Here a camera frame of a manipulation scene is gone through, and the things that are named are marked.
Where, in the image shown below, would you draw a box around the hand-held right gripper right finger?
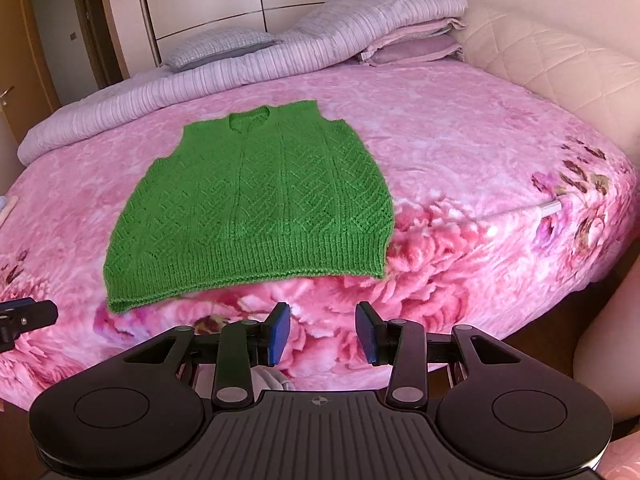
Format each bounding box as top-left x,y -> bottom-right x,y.
354,301 -> 523,409

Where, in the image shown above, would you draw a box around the grey checked pillow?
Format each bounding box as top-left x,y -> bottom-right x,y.
162,27 -> 284,72

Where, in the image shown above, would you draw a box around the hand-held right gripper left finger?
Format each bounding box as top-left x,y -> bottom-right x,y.
122,302 -> 292,409

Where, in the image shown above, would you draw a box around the green knitted vest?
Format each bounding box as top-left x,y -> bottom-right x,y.
102,100 -> 394,316

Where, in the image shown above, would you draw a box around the white quilted headboard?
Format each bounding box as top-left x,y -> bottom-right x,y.
457,6 -> 640,166

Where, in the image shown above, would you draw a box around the cream wardrobe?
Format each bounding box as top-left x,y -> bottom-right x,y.
95,0 -> 367,68

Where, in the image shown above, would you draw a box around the wooden door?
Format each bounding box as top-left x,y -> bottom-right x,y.
0,0 -> 57,196

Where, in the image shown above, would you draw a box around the purple pillow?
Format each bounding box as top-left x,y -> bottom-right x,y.
357,20 -> 467,67

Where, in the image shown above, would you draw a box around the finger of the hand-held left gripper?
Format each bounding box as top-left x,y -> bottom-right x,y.
0,299 -> 59,335

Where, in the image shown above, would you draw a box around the pink floral blanket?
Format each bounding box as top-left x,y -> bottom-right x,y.
0,57 -> 640,411

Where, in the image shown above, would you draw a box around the purple striped quilt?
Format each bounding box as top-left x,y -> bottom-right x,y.
17,0 -> 469,166

